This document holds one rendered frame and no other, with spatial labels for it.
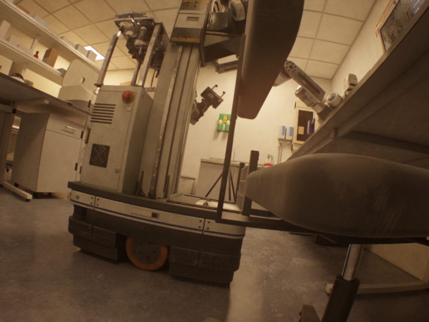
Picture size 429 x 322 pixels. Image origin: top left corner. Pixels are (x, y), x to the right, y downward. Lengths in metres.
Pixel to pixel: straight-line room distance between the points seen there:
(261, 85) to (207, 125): 3.94
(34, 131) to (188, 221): 1.82
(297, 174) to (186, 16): 1.24
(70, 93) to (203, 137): 2.61
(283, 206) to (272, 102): 4.12
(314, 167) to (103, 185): 0.92
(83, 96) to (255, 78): 2.23
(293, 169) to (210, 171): 3.31
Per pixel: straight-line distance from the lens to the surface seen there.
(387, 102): 0.63
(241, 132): 4.11
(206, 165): 3.50
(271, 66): 0.28
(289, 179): 0.18
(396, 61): 0.54
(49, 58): 2.87
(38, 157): 2.17
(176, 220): 0.86
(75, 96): 2.50
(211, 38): 1.28
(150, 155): 1.09
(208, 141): 4.17
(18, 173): 2.51
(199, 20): 1.32
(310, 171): 0.17
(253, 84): 0.33
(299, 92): 1.13
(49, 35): 2.82
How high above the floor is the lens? 0.45
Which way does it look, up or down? 5 degrees up
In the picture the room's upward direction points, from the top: 9 degrees clockwise
